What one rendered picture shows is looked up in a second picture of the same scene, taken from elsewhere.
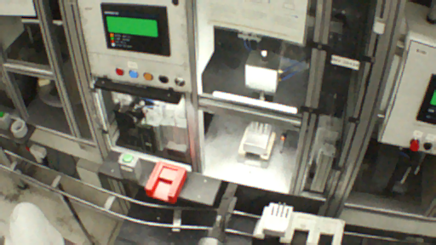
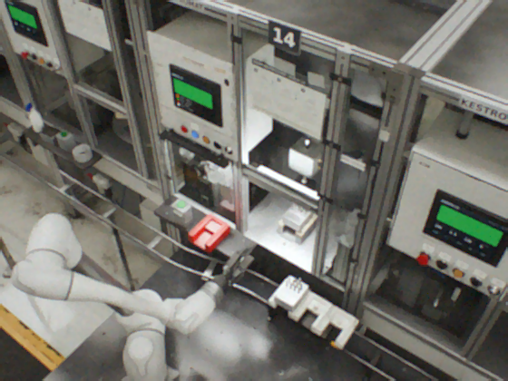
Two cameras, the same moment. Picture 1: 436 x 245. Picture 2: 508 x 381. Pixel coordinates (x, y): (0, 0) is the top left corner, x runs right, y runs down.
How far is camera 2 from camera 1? 76 cm
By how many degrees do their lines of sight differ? 12
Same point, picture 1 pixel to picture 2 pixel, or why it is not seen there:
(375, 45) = (381, 151)
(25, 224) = (47, 229)
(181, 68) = (230, 140)
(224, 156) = (268, 225)
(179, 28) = (229, 106)
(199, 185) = (237, 242)
